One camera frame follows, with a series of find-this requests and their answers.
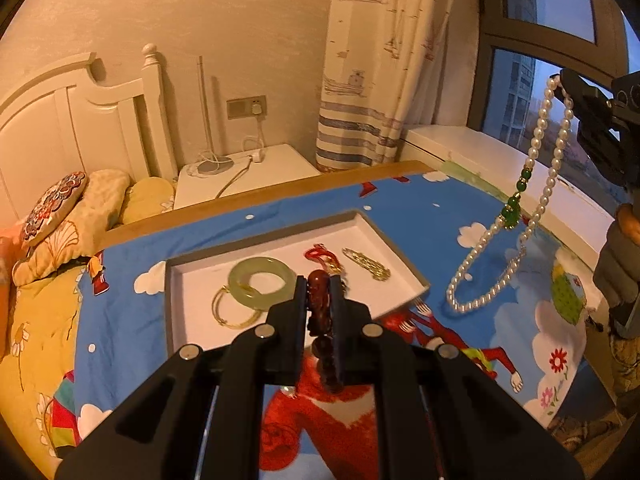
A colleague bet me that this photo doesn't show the red braided string bracelet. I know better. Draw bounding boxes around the red braided string bracelet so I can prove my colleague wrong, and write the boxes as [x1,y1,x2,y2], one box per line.
[303,243,344,275]

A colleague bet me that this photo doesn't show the embroidered round cushion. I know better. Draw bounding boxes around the embroidered round cushion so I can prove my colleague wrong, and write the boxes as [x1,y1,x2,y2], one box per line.
[20,171,89,247]

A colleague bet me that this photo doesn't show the person's camouflage trouser leg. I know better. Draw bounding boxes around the person's camouflage trouser leg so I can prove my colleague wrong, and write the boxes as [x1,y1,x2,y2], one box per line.
[606,329,640,413]

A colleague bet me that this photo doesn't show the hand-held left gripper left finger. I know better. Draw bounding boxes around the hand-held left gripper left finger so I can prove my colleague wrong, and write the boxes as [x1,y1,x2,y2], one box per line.
[55,275,308,480]

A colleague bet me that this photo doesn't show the white pearl necklace green pendant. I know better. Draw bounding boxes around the white pearl necklace green pendant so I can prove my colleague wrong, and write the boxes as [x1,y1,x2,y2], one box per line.
[446,75,574,317]

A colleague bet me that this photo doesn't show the white lamp pole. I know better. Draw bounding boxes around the white lamp pole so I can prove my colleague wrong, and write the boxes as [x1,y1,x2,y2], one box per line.
[187,55,235,178]

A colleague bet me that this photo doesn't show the dark window frame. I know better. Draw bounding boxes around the dark window frame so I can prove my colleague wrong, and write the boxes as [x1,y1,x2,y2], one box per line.
[466,0,640,201]

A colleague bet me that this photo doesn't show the blue cartoon printed tablecloth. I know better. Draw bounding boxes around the blue cartoon printed tablecloth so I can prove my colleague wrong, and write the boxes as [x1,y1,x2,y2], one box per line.
[74,170,610,480]

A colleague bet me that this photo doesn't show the white nightstand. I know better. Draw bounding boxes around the white nightstand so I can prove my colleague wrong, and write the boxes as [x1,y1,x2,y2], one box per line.
[173,143,322,211]

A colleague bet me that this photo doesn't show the white charger cable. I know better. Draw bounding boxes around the white charger cable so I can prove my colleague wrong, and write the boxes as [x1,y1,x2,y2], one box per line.
[215,114,267,199]

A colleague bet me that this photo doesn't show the pale green jade bangle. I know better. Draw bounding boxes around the pale green jade bangle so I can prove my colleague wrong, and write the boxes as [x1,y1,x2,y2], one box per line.
[227,256,297,309]

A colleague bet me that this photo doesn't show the thin gold bangle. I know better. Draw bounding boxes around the thin gold bangle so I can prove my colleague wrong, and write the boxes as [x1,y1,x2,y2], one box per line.
[212,285,267,330]

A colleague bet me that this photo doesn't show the person's right forearm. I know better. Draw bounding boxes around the person's right forearm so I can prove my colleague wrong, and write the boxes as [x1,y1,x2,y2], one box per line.
[592,227,640,333]

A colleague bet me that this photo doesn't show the yellow floral bedsheet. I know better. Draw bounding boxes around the yellow floral bedsheet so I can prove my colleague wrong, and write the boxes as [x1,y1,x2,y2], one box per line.
[0,259,102,477]

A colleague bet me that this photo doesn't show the person's right hand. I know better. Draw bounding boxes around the person's right hand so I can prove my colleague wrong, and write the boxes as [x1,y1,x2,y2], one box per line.
[614,202,640,247]

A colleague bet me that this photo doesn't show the plain yellow pillow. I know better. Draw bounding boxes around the plain yellow pillow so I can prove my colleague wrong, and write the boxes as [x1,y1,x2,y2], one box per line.
[120,177,176,226]

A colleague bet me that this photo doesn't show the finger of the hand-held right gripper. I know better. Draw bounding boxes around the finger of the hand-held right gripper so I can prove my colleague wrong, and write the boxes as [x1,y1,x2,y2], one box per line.
[559,67,617,122]
[576,109,627,187]

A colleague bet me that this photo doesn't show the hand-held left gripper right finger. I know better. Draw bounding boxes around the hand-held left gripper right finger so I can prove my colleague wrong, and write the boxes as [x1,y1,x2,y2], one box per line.
[329,275,586,480]

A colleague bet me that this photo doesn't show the ship print curtain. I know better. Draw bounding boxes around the ship print curtain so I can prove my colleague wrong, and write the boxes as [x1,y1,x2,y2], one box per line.
[315,0,464,174]

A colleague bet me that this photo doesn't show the wall socket panel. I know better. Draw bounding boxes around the wall socket panel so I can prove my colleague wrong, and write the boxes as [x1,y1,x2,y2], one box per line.
[226,95,268,121]

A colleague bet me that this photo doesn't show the gold chain bracelet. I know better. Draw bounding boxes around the gold chain bracelet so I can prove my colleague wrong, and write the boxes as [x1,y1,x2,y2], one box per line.
[342,247,392,282]

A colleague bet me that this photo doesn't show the shallow grey cardboard box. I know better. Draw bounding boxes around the shallow grey cardboard box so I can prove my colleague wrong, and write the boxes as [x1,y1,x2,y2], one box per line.
[164,210,432,362]

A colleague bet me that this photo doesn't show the white window sill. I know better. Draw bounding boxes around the white window sill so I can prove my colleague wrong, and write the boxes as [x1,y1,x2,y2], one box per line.
[400,125,617,252]

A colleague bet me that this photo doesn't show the yellow floral pillow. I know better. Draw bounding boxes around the yellow floral pillow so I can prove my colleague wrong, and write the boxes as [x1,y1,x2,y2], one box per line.
[12,168,132,287]

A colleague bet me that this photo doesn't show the white bed headboard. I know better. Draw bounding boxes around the white bed headboard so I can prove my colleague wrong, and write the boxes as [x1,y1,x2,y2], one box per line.
[0,43,179,222]

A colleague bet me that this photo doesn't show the dark red bead bracelet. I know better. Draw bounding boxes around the dark red bead bracelet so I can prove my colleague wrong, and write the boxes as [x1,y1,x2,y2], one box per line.
[304,270,347,397]

